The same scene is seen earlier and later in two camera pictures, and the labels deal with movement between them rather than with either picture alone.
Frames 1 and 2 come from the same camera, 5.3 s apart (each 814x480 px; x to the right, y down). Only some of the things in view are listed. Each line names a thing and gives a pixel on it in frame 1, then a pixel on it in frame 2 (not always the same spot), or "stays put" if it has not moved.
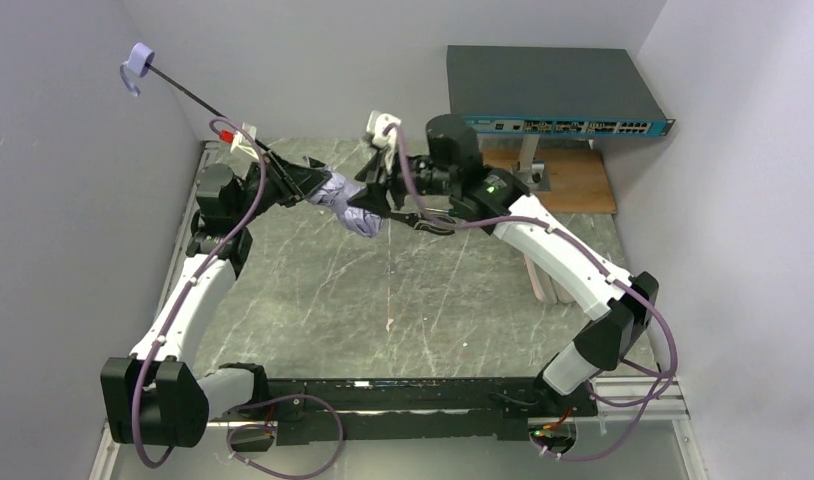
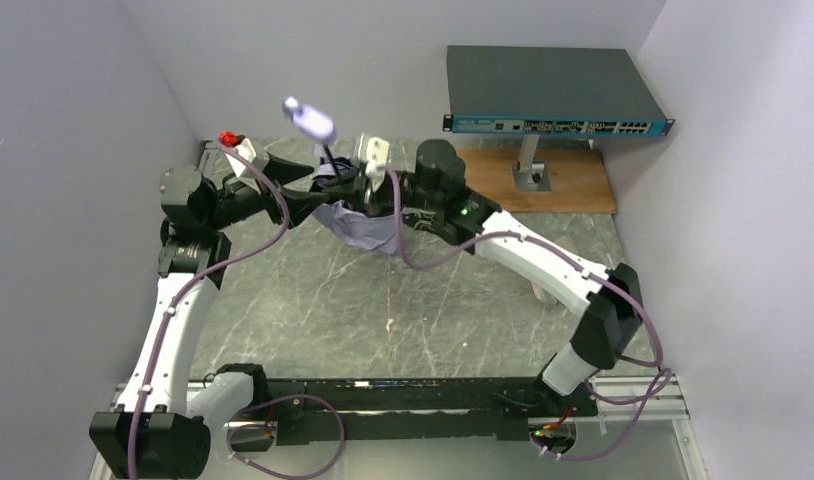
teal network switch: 575,91 stays put
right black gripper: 387,183 stays put
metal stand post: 533,172 stays put
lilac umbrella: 334,189 to 373,232
